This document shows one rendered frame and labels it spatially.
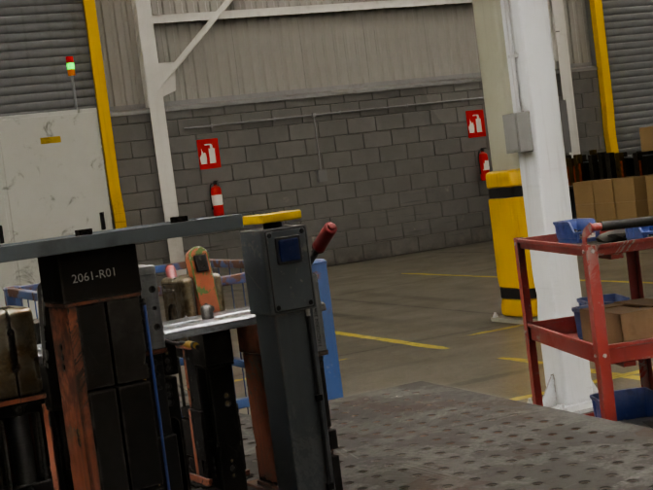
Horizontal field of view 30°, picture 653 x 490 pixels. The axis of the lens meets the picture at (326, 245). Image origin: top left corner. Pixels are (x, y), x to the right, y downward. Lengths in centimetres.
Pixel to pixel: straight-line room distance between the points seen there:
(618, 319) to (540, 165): 193
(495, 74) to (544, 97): 324
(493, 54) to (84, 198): 339
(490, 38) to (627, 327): 533
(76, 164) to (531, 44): 503
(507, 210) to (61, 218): 348
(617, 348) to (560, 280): 193
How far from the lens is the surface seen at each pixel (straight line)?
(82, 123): 988
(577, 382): 578
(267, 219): 159
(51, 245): 143
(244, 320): 187
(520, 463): 203
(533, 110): 565
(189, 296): 208
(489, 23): 895
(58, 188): 980
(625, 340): 383
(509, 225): 884
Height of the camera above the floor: 119
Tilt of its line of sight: 3 degrees down
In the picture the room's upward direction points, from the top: 7 degrees counter-clockwise
